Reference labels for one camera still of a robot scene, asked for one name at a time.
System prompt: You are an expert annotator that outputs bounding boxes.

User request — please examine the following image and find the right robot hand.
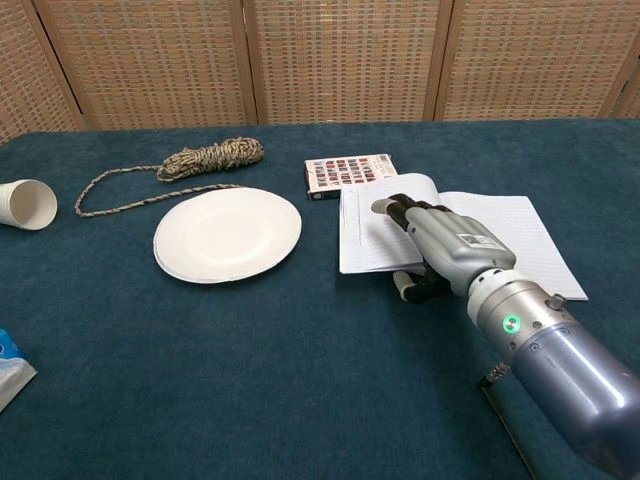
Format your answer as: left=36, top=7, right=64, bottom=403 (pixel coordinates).
left=369, top=192, right=517, bottom=305

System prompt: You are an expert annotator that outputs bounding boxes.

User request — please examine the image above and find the lined notebook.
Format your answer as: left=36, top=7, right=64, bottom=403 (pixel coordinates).
left=338, top=172, right=590, bottom=302

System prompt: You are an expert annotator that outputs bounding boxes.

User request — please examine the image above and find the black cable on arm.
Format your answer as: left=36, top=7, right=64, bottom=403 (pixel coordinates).
left=477, top=363, right=544, bottom=480

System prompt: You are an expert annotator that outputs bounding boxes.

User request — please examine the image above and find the blue tissue pack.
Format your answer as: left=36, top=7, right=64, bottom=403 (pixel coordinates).
left=0, top=327, right=39, bottom=414

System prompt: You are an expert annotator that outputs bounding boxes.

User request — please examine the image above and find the small box with picture grid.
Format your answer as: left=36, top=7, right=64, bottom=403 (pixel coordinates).
left=304, top=153, right=399, bottom=203

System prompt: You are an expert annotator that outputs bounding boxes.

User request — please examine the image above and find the white paper plate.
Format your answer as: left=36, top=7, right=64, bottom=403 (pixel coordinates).
left=152, top=187, right=304, bottom=285

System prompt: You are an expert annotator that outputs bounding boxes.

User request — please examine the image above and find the coiled camouflage rope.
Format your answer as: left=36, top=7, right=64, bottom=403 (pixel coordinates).
left=74, top=136, right=265, bottom=218

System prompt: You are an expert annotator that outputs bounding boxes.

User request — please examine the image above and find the woven folding screen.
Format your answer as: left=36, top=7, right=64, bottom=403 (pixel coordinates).
left=0, top=0, right=640, bottom=146

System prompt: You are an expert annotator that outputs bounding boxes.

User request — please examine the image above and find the white paper cup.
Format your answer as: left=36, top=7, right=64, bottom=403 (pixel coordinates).
left=0, top=179, right=59, bottom=232

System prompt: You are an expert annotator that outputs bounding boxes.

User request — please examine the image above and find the teal table cloth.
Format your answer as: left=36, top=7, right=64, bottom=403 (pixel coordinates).
left=0, top=117, right=640, bottom=480

